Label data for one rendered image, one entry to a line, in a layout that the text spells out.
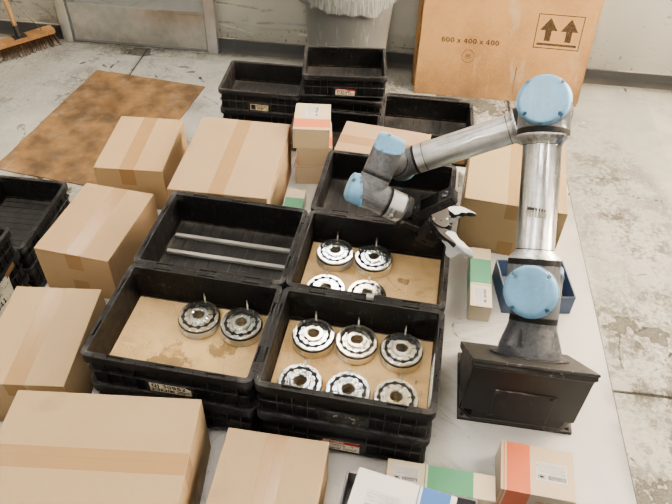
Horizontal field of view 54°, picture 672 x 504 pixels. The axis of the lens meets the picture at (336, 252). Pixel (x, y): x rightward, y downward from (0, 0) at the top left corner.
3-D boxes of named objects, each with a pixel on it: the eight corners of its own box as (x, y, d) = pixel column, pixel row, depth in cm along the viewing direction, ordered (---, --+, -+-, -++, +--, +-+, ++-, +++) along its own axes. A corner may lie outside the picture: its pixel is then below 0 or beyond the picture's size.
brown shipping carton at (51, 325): (34, 325, 181) (16, 285, 170) (114, 329, 181) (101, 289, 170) (-11, 421, 159) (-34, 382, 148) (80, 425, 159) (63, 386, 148)
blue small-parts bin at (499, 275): (556, 276, 200) (562, 260, 196) (569, 313, 190) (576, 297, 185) (491, 275, 200) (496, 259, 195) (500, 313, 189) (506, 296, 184)
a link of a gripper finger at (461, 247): (464, 267, 167) (439, 240, 169) (476, 254, 162) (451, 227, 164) (457, 272, 165) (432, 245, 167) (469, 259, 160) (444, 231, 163)
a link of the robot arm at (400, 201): (396, 182, 164) (392, 205, 159) (412, 189, 165) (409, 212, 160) (383, 201, 170) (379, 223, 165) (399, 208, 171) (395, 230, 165)
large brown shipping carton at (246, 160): (209, 164, 237) (203, 116, 223) (291, 172, 235) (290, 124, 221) (176, 238, 208) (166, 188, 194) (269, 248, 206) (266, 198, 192)
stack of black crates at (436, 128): (457, 181, 325) (473, 101, 294) (458, 221, 303) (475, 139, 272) (376, 173, 328) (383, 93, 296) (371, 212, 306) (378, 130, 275)
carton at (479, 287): (467, 260, 204) (470, 246, 200) (486, 263, 204) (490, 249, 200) (466, 319, 187) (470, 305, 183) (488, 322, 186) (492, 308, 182)
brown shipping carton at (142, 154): (129, 153, 240) (121, 115, 229) (189, 157, 239) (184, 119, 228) (104, 206, 218) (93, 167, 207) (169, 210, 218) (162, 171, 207)
